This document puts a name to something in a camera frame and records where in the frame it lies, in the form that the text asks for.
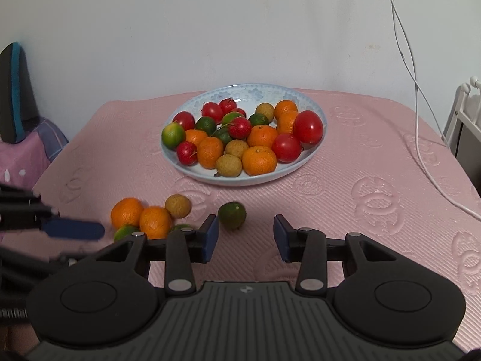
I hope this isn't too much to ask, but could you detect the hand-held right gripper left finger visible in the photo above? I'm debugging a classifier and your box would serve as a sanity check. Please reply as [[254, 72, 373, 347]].
[[81, 214, 220, 296]]

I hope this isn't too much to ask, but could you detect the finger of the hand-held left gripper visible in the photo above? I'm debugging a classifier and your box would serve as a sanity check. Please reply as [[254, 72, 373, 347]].
[[0, 246, 78, 282], [0, 185, 106, 239]]

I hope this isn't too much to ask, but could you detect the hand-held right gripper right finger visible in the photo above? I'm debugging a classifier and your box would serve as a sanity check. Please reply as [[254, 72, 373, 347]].
[[273, 214, 398, 297]]

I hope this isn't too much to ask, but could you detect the brown longan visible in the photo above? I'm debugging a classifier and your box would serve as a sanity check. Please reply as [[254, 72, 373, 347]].
[[225, 139, 250, 159], [215, 154, 243, 177], [164, 194, 192, 219], [255, 103, 275, 121]]

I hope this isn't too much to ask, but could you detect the orange mandarin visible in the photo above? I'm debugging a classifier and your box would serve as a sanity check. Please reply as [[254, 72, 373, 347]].
[[139, 206, 173, 240], [185, 129, 208, 147], [241, 146, 278, 177], [247, 124, 279, 149], [277, 111, 299, 135], [196, 136, 225, 170], [274, 100, 299, 119], [110, 197, 145, 230]]

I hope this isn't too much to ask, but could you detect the large red tomato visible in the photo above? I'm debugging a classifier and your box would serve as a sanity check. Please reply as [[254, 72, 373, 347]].
[[293, 110, 324, 145]]

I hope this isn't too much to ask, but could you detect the white patterned bowl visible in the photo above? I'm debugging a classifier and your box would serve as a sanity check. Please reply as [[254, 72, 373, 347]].
[[161, 84, 328, 187]]

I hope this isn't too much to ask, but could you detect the pink embossed table cover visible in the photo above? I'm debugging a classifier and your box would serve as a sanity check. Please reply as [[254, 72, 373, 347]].
[[32, 88, 481, 350]]

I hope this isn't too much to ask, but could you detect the pink floral quilt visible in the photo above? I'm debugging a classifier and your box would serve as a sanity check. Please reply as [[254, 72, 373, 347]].
[[0, 118, 70, 189]]

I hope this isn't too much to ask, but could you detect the black chair back blue trim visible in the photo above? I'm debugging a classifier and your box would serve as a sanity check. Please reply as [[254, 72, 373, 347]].
[[0, 42, 40, 144]]

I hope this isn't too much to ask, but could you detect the white rack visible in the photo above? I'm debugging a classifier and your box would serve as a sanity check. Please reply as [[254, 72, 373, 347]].
[[443, 76, 481, 198]]

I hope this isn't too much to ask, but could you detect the white cable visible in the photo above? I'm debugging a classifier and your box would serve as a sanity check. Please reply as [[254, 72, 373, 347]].
[[381, 0, 481, 222]]

